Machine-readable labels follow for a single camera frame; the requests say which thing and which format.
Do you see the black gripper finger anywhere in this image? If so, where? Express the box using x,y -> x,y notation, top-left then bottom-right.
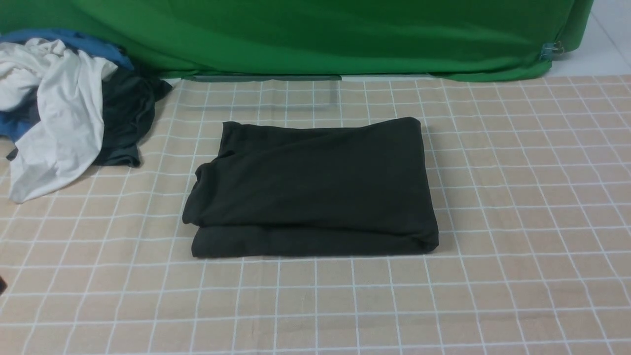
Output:
0,277 -> 7,295

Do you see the dark gray long-sleeve shirt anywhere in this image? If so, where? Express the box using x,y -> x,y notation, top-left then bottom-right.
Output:
182,117 -> 439,259

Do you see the white crumpled shirt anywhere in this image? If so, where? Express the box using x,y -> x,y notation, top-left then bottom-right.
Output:
0,38 -> 117,204

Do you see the blue crumpled garment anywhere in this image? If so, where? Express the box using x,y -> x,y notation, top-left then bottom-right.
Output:
0,28 -> 135,142

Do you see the dark teal crumpled garment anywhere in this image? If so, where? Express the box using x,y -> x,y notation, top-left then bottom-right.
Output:
8,67 -> 172,168

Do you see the green backdrop cloth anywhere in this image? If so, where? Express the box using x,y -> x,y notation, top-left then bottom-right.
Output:
1,0 -> 593,82

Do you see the beige checkered tablecloth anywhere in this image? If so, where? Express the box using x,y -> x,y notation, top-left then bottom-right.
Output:
0,75 -> 631,355

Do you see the metal binder clip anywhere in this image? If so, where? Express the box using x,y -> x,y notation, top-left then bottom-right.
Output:
539,41 -> 565,62

